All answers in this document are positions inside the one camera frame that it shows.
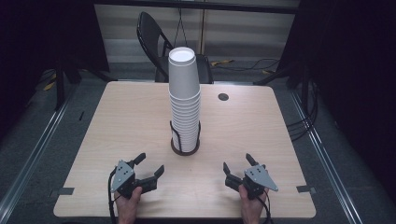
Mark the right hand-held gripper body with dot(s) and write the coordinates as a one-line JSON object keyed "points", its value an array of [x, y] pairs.
{"points": [[257, 180]]}

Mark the black metal stand leg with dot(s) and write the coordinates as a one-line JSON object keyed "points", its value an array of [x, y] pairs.
{"points": [[271, 78], [59, 87]]}

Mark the dark round table grommet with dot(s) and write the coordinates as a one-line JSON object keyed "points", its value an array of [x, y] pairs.
{"points": [[223, 96]]}

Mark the person's right hand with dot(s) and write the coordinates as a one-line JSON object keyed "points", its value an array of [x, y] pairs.
{"points": [[252, 209]]}

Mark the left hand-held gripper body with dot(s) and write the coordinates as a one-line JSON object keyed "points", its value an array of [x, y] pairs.
{"points": [[123, 177]]}

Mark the metal floor rail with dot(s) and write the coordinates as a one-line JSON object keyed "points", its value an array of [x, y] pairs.
{"points": [[34, 149], [327, 161]]}

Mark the yellow floor tape piece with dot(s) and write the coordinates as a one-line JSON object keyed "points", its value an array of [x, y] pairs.
{"points": [[221, 62], [49, 85]]}

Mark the person's left hand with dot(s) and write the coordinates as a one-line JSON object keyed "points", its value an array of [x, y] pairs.
{"points": [[128, 207]]}

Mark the stack of white paper cups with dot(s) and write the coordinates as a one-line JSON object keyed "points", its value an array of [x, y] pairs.
{"points": [[183, 90]]}

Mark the black folding chair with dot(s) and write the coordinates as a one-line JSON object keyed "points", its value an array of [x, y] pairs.
{"points": [[155, 40]]}

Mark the grey tape strip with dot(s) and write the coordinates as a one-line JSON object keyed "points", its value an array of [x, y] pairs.
{"points": [[304, 188], [66, 191]]}

